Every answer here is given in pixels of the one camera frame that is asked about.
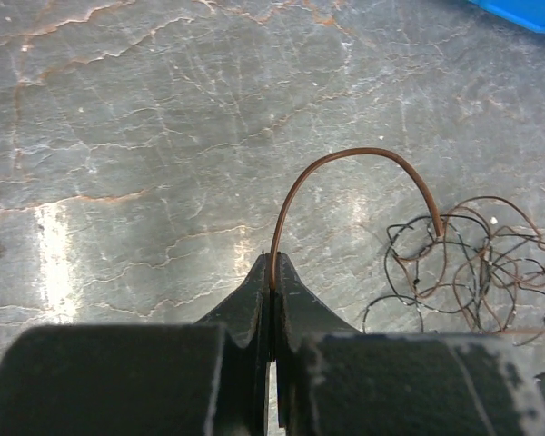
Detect blue three-compartment bin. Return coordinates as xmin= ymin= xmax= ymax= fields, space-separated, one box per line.
xmin=471 ymin=0 xmax=545 ymax=35

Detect brown wire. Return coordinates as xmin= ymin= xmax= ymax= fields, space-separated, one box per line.
xmin=269 ymin=146 xmax=448 ymax=292

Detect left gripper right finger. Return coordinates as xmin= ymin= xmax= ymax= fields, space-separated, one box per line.
xmin=273 ymin=254 xmax=545 ymax=435

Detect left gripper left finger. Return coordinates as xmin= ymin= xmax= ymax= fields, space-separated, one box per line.
xmin=0 ymin=255 xmax=270 ymax=435

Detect red and black wires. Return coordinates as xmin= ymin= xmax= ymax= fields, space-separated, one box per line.
xmin=361 ymin=194 xmax=545 ymax=338

